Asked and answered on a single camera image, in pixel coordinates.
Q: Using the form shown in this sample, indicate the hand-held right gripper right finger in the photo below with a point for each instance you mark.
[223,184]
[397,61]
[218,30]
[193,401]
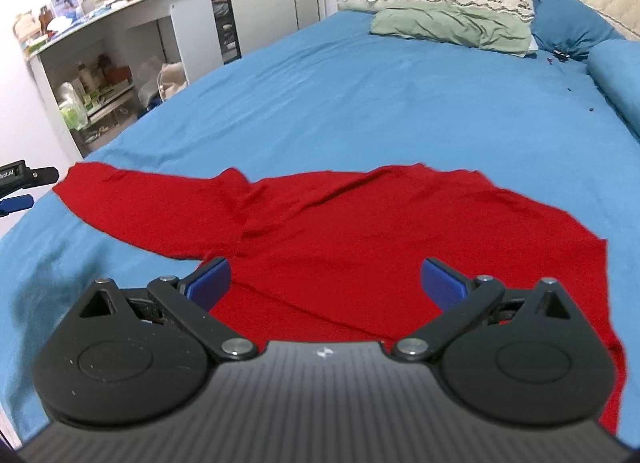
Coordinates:
[440,284]

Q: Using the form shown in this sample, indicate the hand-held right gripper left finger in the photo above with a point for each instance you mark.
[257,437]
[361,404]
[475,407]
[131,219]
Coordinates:
[212,280]

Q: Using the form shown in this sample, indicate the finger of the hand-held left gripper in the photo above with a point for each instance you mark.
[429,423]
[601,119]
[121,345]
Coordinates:
[15,204]
[35,175]

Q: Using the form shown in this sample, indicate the red shirt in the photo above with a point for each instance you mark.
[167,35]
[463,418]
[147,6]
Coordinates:
[350,233]

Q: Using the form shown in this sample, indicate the green packet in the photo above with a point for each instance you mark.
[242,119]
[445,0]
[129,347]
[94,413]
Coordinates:
[72,110]

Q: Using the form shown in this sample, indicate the white plastic bag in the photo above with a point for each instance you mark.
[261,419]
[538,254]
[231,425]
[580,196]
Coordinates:
[167,80]

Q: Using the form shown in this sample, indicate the framed photo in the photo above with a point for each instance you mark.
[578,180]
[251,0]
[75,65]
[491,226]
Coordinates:
[65,4]

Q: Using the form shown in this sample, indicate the white desk with shelves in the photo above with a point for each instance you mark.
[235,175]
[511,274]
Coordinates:
[125,23]

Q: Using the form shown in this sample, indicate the bed with blue sheet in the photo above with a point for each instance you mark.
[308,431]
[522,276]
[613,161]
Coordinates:
[350,108]

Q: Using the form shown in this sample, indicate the dark hair clip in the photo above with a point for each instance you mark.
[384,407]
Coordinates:
[559,55]

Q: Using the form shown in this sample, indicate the green pillow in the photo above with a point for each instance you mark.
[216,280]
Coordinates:
[450,25]

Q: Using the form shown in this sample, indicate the blue bolster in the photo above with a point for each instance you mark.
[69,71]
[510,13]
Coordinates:
[617,73]

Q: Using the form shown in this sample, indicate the blue pillow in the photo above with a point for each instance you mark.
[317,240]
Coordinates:
[570,18]

